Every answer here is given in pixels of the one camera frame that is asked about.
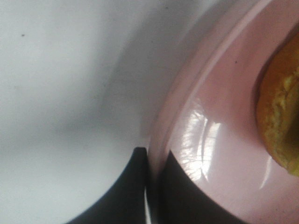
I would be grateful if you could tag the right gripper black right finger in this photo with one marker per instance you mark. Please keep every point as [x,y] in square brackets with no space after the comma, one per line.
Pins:
[180,201]

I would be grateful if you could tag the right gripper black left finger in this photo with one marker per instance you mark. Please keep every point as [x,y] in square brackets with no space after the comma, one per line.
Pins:
[124,202]

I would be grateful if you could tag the pink round plate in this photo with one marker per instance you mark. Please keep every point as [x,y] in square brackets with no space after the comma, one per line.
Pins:
[208,118]

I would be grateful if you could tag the toy burger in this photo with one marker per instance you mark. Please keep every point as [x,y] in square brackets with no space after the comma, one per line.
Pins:
[277,110]

